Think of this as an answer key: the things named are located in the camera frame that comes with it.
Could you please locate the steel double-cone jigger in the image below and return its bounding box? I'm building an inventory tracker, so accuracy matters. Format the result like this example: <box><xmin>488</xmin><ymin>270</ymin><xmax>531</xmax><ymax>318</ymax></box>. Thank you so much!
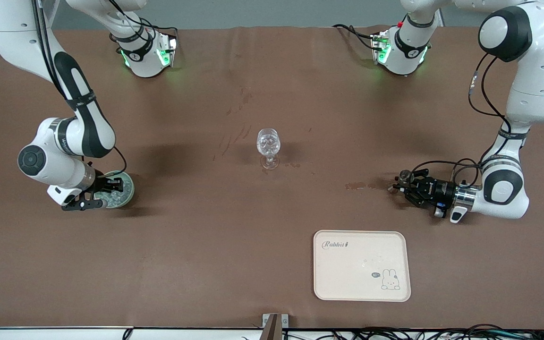
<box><xmin>397</xmin><ymin>171</ymin><xmax>415</xmax><ymax>192</ymax></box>

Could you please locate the pile of clear ice cubes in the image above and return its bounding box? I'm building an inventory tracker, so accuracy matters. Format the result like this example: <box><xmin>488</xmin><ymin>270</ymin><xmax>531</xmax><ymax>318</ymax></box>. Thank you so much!
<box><xmin>104</xmin><ymin>188</ymin><xmax>131</xmax><ymax>207</ymax></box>

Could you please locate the clear stemmed wine glass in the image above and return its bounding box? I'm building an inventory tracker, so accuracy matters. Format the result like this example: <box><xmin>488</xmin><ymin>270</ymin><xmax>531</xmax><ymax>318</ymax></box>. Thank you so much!
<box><xmin>256</xmin><ymin>128</ymin><xmax>282</xmax><ymax>170</ymax></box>

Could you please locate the pale green ceramic bowl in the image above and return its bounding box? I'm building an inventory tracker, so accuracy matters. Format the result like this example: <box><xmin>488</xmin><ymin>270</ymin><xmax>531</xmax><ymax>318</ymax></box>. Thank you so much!
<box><xmin>94</xmin><ymin>171</ymin><xmax>135</xmax><ymax>209</ymax></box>

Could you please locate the beige tray with rabbit print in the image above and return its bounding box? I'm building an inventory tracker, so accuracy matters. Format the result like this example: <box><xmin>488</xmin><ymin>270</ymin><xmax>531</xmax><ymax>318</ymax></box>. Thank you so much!
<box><xmin>313</xmin><ymin>229</ymin><xmax>412</xmax><ymax>302</ymax></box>

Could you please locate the brown table cover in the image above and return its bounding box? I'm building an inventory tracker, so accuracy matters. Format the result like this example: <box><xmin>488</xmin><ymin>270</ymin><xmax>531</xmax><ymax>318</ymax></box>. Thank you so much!
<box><xmin>0</xmin><ymin>26</ymin><xmax>544</xmax><ymax>330</ymax></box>

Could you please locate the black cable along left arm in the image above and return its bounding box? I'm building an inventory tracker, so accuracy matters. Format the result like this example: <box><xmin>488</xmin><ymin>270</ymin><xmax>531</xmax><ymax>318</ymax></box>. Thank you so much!
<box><xmin>409</xmin><ymin>53</ymin><xmax>511</xmax><ymax>187</ymax></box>

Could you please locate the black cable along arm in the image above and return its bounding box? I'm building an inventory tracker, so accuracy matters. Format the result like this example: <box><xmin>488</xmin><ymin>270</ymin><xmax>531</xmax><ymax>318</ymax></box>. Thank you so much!
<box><xmin>409</xmin><ymin>53</ymin><xmax>511</xmax><ymax>187</ymax></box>
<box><xmin>34</xmin><ymin>0</ymin><xmax>129</xmax><ymax>181</ymax></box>

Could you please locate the bundle of black cables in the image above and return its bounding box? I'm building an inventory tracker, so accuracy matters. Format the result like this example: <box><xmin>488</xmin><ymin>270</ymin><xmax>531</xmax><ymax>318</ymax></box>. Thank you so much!
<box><xmin>241</xmin><ymin>323</ymin><xmax>544</xmax><ymax>340</ymax></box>

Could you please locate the black cable at left arm base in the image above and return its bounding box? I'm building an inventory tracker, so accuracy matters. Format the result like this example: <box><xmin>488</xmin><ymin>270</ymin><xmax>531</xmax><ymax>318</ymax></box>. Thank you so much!
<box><xmin>332</xmin><ymin>24</ymin><xmax>381</xmax><ymax>51</ymax></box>

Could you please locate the black cable at arm base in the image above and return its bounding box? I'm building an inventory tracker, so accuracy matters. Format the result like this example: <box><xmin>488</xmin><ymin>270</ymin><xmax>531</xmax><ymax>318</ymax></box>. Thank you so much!
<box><xmin>147</xmin><ymin>24</ymin><xmax>179</xmax><ymax>42</ymax></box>
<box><xmin>332</xmin><ymin>24</ymin><xmax>381</xmax><ymax>51</ymax></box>

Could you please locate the black cable at right arm base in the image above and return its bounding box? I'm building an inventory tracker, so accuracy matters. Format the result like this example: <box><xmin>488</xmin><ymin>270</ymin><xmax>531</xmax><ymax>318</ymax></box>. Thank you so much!
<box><xmin>147</xmin><ymin>24</ymin><xmax>179</xmax><ymax>42</ymax></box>

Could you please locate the black cable along right arm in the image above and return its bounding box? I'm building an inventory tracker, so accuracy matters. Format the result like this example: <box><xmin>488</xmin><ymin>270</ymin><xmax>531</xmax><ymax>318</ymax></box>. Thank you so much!
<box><xmin>34</xmin><ymin>0</ymin><xmax>129</xmax><ymax>181</ymax></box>

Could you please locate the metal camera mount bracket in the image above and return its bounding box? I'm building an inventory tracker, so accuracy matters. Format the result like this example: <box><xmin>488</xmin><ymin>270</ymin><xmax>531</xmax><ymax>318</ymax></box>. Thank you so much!
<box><xmin>262</xmin><ymin>313</ymin><xmax>289</xmax><ymax>340</ymax></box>

